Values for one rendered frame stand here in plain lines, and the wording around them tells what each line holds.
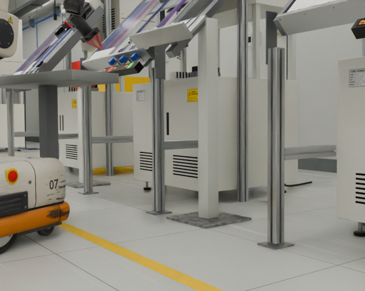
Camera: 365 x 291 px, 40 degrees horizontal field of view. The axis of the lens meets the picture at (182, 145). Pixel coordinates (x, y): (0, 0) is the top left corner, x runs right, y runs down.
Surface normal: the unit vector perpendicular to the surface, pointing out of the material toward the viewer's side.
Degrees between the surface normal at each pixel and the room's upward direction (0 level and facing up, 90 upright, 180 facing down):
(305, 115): 90
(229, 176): 90
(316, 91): 90
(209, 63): 90
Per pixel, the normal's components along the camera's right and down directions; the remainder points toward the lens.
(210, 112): 0.62, 0.04
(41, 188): 0.88, 0.02
